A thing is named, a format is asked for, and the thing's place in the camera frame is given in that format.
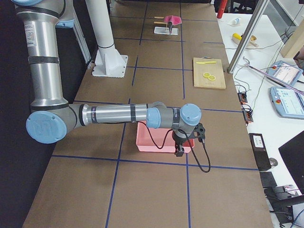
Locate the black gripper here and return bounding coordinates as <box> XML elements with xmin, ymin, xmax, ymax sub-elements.
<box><xmin>172</xmin><ymin>132</ymin><xmax>188</xmax><ymax>157</ymax></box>

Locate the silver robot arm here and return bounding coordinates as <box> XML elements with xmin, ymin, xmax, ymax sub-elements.
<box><xmin>14</xmin><ymin>0</ymin><xmax>205</xmax><ymax>157</ymax></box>

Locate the pink plastic bin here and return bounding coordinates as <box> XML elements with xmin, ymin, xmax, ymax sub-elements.
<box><xmin>135</xmin><ymin>122</ymin><xmax>195</xmax><ymax>154</ymax></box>

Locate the near orange black connector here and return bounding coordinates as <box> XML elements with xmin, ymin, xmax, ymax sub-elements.
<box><xmin>242</xmin><ymin>108</ymin><xmax>253</xmax><ymax>124</ymax></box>

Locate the orange black connector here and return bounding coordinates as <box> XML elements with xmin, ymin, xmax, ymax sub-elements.
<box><xmin>242</xmin><ymin>108</ymin><xmax>253</xmax><ymax>124</ymax></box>
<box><xmin>237</xmin><ymin>92</ymin><xmax>247</xmax><ymax>105</ymax></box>

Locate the black box with label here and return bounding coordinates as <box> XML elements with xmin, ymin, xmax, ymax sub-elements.
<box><xmin>248</xmin><ymin>133</ymin><xmax>271</xmax><ymax>171</ymax></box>

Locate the lemon slice far from knife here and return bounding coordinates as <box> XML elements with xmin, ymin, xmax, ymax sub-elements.
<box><xmin>208</xmin><ymin>75</ymin><xmax>216</xmax><ymax>81</ymax></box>

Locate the lemon slice near knife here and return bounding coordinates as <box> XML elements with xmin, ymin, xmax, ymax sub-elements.
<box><xmin>203</xmin><ymin>72</ymin><xmax>210</xmax><ymax>78</ymax></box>

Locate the far orange black connector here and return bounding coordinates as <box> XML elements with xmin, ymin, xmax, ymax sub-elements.
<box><xmin>237</xmin><ymin>92</ymin><xmax>247</xmax><ymax>105</ymax></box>

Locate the wooden cutting board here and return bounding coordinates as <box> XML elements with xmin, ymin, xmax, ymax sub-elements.
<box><xmin>193</xmin><ymin>57</ymin><xmax>226</xmax><ymax>89</ymax></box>

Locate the yellow plastic knife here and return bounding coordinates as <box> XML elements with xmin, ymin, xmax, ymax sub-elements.
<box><xmin>196</xmin><ymin>60</ymin><xmax>217</xmax><ymax>65</ymax></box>

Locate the black monitor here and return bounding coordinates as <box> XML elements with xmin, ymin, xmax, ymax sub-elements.
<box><xmin>279</xmin><ymin>132</ymin><xmax>304</xmax><ymax>193</ymax></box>

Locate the near teach pendant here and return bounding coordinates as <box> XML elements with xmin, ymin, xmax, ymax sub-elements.
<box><xmin>269</xmin><ymin>87</ymin><xmax>304</xmax><ymax>119</ymax></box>

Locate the teach pendant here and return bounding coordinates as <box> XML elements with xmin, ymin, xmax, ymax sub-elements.
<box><xmin>266</xmin><ymin>60</ymin><xmax>303</xmax><ymax>86</ymax></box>
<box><xmin>269</xmin><ymin>87</ymin><xmax>304</xmax><ymax>119</ymax></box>

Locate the white rectangular tray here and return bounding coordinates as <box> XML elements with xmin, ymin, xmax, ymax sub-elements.
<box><xmin>154</xmin><ymin>27</ymin><xmax>179</xmax><ymax>36</ymax></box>

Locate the wooden toy with yellow roller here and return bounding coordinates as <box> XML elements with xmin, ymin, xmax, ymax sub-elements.
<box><xmin>231</xmin><ymin>33</ymin><xmax>259</xmax><ymax>49</ymax></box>

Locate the white rack loop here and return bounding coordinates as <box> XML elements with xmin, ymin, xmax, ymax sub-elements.
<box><xmin>168</xmin><ymin>21</ymin><xmax>173</xmax><ymax>35</ymax></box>

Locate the far teach pendant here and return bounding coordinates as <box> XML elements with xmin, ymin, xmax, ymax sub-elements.
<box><xmin>266</xmin><ymin>60</ymin><xmax>303</xmax><ymax>86</ymax></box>

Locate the small white bottle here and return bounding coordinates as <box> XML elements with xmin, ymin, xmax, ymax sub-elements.
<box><xmin>228</xmin><ymin>18</ymin><xmax>241</xmax><ymax>27</ymax></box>

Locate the red cylinder bottle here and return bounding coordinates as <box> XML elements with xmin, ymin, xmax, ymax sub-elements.
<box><xmin>217</xmin><ymin>0</ymin><xmax>227</xmax><ymax>19</ymax></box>

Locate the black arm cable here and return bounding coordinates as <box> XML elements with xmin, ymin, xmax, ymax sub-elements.
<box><xmin>137</xmin><ymin>120</ymin><xmax>211</xmax><ymax>173</ymax></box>

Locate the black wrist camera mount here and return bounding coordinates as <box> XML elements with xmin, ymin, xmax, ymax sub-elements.
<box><xmin>193</xmin><ymin>123</ymin><xmax>206</xmax><ymax>143</ymax></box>

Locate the white camera pole with base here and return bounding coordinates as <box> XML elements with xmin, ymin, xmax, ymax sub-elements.
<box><xmin>86</xmin><ymin>0</ymin><xmax>128</xmax><ymax>78</ymax></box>

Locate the aluminium frame post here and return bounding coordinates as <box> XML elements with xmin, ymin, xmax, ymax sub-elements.
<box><xmin>227</xmin><ymin>0</ymin><xmax>270</xmax><ymax>74</ymax></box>

